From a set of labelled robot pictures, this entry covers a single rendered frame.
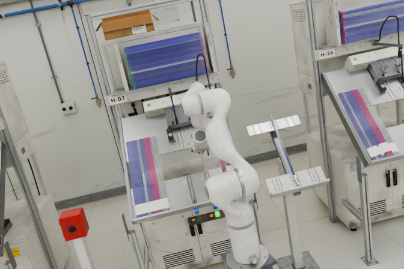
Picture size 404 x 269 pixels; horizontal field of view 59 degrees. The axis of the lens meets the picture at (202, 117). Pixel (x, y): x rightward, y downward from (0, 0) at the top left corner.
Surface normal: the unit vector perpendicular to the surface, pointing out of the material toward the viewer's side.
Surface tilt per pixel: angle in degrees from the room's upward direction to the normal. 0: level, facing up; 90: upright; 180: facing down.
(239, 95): 90
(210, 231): 90
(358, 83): 45
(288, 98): 90
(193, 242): 90
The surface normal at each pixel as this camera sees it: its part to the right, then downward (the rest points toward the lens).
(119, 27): 0.15, 0.07
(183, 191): -0.04, -0.51
